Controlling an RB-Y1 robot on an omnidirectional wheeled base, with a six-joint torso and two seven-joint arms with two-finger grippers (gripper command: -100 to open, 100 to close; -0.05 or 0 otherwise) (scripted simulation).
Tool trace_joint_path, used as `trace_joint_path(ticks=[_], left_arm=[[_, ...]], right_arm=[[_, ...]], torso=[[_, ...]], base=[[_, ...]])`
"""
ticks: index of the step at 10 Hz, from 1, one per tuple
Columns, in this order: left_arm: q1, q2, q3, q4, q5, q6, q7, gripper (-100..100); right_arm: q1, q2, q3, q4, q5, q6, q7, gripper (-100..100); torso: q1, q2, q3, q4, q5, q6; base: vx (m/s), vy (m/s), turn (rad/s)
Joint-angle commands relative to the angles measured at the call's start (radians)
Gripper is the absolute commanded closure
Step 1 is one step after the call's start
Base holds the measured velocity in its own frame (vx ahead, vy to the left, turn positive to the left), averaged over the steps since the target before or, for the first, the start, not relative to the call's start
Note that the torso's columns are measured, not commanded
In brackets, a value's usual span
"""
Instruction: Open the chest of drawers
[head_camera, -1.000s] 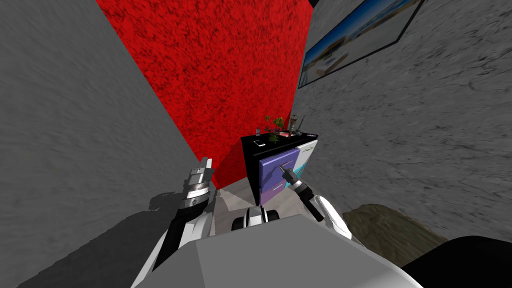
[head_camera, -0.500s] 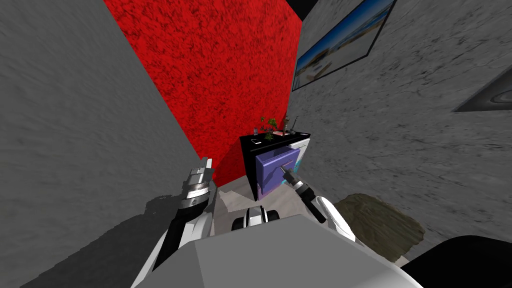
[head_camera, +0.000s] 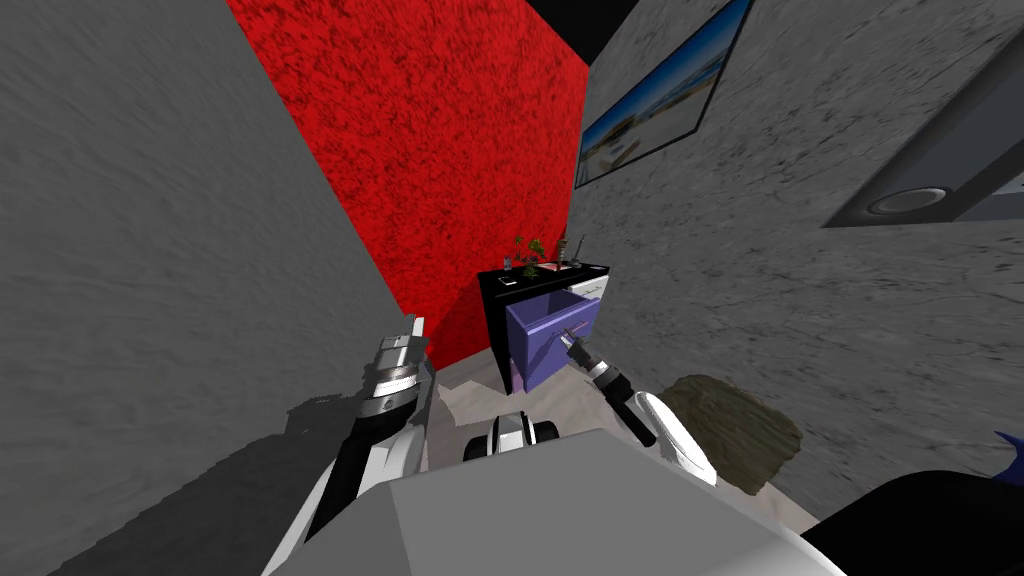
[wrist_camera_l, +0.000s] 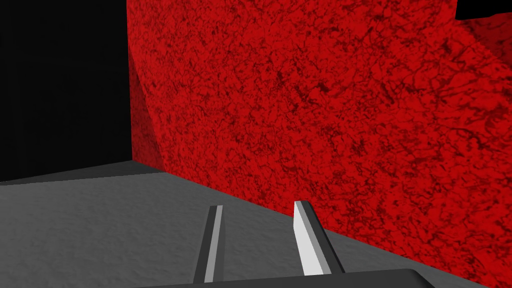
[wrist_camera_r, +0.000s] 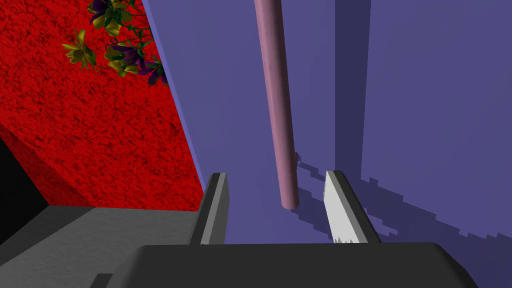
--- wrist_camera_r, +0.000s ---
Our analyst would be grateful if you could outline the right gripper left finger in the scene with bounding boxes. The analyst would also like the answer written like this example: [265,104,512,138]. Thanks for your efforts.
[189,172,231,246]

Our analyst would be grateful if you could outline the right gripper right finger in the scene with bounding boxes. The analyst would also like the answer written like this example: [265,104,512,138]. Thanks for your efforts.
[323,169,383,245]

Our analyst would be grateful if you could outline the purple cupboard door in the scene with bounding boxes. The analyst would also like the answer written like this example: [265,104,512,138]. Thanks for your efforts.
[140,0,512,288]

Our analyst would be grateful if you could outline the yellow and purple flowers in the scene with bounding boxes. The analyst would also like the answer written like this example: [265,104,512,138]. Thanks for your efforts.
[61,0,171,88]

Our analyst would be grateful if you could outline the pink bar handle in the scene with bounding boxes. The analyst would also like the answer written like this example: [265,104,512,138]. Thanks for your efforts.
[253,0,301,211]

